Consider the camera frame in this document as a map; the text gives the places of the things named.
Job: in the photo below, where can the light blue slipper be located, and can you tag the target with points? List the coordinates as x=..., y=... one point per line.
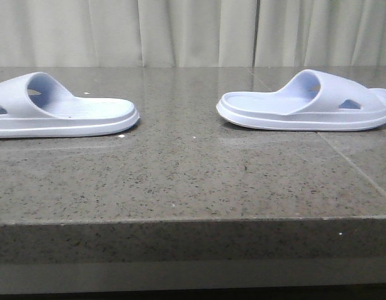
x=36, y=105
x=311, y=101

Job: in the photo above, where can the beige pleated curtain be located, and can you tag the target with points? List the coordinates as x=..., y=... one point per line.
x=192, y=33

